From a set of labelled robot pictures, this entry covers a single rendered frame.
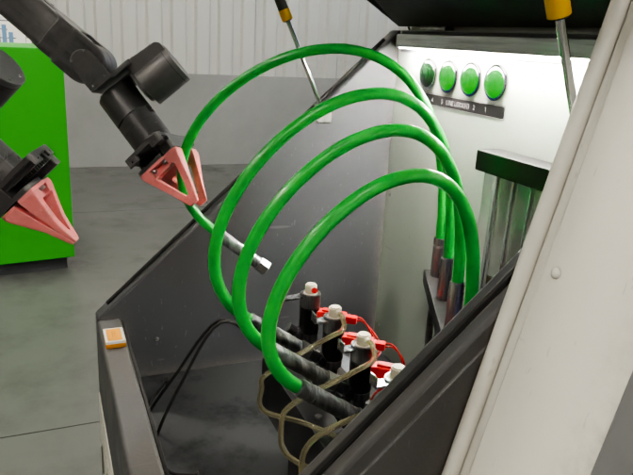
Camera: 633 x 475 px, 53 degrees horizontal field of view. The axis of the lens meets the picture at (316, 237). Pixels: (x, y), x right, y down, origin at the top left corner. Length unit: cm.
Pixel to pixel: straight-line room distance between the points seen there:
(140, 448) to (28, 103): 327
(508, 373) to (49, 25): 74
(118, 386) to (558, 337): 63
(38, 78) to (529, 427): 364
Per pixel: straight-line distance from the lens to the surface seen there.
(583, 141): 54
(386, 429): 56
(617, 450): 48
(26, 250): 413
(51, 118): 398
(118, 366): 101
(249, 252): 64
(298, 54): 88
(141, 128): 94
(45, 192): 79
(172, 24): 727
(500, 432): 55
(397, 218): 121
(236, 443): 103
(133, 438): 85
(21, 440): 263
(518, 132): 93
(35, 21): 100
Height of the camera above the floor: 142
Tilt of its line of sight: 17 degrees down
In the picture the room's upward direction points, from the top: 3 degrees clockwise
